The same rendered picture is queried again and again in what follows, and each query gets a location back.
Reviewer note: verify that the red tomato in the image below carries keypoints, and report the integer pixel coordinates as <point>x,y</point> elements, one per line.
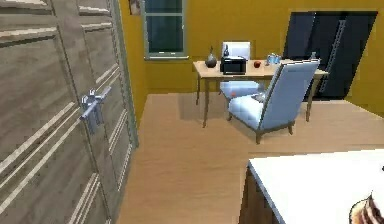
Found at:
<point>257,64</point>

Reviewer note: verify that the pale blue chair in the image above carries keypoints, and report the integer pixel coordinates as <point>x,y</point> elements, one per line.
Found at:
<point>286,96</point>
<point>238,87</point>

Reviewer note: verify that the white topped counter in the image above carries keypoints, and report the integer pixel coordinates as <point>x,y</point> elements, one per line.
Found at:
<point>320,186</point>

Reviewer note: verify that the grey small bottle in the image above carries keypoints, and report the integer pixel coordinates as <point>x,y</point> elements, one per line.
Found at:
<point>313,55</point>

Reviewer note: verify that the clear blue glass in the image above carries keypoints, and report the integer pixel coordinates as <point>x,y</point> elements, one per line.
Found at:
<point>273,59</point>

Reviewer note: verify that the grey object on chair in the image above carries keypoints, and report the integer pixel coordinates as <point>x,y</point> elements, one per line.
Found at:
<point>258,97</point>

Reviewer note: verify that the light wooden table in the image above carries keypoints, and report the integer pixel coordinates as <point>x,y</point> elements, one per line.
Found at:
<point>213,71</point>

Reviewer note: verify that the dark round vase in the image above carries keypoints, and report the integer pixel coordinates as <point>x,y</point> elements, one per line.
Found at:
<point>210,61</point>

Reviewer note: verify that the brown striped object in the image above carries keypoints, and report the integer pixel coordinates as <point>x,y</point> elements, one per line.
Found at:
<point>366,210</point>

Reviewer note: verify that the framed wall picture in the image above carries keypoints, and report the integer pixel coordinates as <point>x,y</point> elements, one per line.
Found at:
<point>134,6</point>

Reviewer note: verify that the green framed window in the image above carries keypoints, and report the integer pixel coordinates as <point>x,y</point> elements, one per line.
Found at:
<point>164,29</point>

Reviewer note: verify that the grey panelled room door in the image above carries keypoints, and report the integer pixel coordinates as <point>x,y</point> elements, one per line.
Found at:
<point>50,116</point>

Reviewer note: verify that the dark bottle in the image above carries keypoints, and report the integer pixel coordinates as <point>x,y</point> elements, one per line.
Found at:
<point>226,51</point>

